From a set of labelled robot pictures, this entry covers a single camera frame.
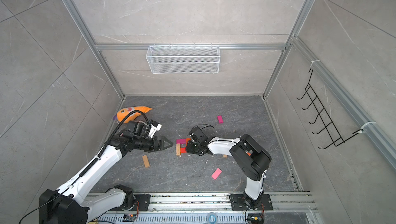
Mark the magenta block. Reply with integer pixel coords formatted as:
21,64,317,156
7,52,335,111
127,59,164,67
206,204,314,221
217,115,224,124
176,139,186,144

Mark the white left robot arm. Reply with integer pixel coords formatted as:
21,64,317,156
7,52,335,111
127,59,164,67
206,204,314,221
37,110,173,224

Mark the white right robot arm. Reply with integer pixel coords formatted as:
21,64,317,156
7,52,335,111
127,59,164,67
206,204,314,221
186,126,272,209

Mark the orange plush toy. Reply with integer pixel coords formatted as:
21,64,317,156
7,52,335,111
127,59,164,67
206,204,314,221
115,106,154,125

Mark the pink block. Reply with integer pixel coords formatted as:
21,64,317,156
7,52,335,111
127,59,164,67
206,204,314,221
211,168,222,180

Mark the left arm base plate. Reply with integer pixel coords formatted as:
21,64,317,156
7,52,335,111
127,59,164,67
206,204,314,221
122,194,151,211

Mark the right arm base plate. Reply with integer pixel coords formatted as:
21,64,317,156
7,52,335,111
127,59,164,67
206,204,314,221
230,193,273,211

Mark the white wire basket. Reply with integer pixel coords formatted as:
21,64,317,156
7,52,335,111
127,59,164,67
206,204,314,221
146,45,221,74

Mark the aluminium rail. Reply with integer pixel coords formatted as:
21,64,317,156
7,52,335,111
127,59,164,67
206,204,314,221
138,192,319,216

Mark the black wire hook rack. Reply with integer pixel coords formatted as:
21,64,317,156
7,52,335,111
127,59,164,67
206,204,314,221
285,68,376,155

